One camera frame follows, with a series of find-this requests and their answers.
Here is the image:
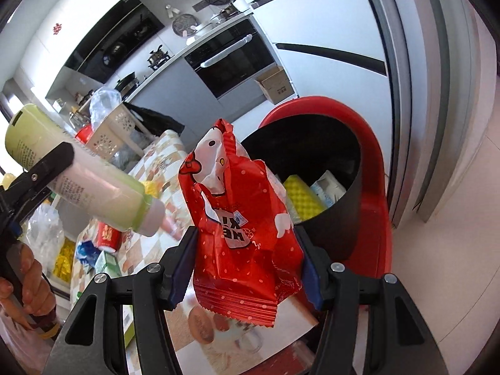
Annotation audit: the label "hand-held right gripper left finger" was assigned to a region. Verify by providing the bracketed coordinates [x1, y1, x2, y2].
[43, 227, 199, 375]

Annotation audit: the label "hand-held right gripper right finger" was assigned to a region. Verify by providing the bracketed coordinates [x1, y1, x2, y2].
[295, 227, 450, 375]

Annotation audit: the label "checkered plastic tablecloth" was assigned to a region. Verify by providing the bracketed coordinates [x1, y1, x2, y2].
[68, 129, 318, 375]

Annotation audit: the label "blue plastic bag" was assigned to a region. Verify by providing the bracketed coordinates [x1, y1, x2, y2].
[76, 240, 103, 271]

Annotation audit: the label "red dotted snack packet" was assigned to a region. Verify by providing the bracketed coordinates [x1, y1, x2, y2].
[178, 118, 305, 328]

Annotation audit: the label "round grey steamer plate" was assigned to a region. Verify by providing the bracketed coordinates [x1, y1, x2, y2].
[171, 13, 198, 37]

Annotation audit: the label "yellow wavy sponge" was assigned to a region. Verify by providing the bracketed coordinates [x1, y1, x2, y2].
[283, 175, 331, 224]

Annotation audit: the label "white upper kitchen cabinets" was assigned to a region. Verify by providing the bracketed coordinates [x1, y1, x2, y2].
[16, 0, 219, 83]

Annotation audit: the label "brown cardboard box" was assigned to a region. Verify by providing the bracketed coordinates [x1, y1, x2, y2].
[253, 66, 295, 104]

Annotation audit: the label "white refrigerator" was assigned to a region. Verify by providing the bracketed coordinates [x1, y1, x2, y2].
[250, 0, 392, 103]

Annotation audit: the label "large clear plastic bag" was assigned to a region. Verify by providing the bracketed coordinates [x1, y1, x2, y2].
[22, 202, 66, 275]

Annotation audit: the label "red plastic stool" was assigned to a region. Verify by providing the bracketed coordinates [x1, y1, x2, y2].
[259, 95, 392, 306]

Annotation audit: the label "black cooking pot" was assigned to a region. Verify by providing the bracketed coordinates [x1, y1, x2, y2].
[146, 44, 173, 69]

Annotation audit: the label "red paper cup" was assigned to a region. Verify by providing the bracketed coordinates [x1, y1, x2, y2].
[97, 222, 124, 253]

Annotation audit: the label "gold foil bag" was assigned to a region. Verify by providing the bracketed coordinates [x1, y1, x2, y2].
[54, 238, 78, 283]

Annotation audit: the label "translucent bag on counter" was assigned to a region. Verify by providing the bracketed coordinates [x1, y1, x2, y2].
[88, 87, 124, 130]

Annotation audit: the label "blue white small box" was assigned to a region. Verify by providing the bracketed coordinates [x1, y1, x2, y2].
[310, 169, 348, 209]

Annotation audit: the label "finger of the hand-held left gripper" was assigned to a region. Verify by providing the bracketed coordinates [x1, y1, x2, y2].
[7, 142, 76, 201]
[0, 188, 53, 240]

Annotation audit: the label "red plastic basket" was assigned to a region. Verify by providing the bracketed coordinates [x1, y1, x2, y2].
[74, 124, 95, 146]

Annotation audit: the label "green toothpaste tube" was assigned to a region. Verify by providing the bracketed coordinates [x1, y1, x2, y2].
[124, 304, 138, 348]

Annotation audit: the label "black built-in oven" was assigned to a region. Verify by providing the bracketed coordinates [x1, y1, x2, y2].
[183, 17, 276, 101]

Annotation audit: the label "grey sliding door frame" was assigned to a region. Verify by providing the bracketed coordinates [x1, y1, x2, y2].
[353, 0, 486, 228]

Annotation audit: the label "green white lotion bottle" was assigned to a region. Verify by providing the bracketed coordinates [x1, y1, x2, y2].
[4, 103, 167, 238]

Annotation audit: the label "person's left hand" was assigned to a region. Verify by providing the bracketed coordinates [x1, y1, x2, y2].
[0, 242, 58, 321]

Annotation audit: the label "dark jacket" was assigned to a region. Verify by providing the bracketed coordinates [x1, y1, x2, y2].
[124, 103, 185, 138]

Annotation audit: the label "crumpled plastic bags behind chair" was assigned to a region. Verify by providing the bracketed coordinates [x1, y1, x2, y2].
[111, 140, 146, 173]

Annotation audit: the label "grey kitchen counter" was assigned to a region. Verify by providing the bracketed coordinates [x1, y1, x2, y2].
[45, 6, 258, 126]

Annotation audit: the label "black range hood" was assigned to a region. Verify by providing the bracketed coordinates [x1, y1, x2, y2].
[64, 0, 165, 85]

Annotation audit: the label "green cardboard box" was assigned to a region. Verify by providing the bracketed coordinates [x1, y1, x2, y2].
[95, 249, 122, 279]

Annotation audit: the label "black trash bin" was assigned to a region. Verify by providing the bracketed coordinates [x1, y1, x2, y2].
[238, 113, 362, 261]

